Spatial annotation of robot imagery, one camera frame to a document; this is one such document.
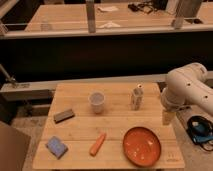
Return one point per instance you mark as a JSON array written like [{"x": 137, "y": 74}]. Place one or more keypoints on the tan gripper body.
[{"x": 167, "y": 117}]

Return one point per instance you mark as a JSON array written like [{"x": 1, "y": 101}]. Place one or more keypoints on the orange ceramic bowl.
[{"x": 141, "y": 146}]

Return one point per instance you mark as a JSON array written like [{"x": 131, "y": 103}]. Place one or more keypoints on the orange pepper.
[{"x": 97, "y": 145}]

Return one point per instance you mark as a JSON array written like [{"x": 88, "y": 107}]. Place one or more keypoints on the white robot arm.
[{"x": 186, "y": 84}]

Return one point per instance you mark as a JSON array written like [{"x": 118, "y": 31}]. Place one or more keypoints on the blue and black device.
[{"x": 200, "y": 130}]

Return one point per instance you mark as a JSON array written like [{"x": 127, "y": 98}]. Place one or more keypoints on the translucent plastic cup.
[{"x": 97, "y": 101}]

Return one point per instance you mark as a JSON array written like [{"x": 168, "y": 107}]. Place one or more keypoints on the wooden table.
[{"x": 80, "y": 132}]

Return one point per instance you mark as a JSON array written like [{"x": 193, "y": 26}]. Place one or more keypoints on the dark grey sponge block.
[{"x": 63, "y": 116}]

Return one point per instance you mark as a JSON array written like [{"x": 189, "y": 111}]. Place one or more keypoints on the white paper on far table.
[{"x": 110, "y": 25}]

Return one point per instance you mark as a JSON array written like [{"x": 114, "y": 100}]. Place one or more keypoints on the blue sponge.
[{"x": 56, "y": 147}]

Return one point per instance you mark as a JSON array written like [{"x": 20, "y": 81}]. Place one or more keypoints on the brown cardboard box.
[{"x": 13, "y": 148}]

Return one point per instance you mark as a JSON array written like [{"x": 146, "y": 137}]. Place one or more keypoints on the grey metal post right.
[{"x": 187, "y": 11}]

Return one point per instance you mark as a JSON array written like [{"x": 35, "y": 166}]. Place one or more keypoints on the grey metal post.
[
  {"x": 187, "y": 11},
  {"x": 90, "y": 9}
]

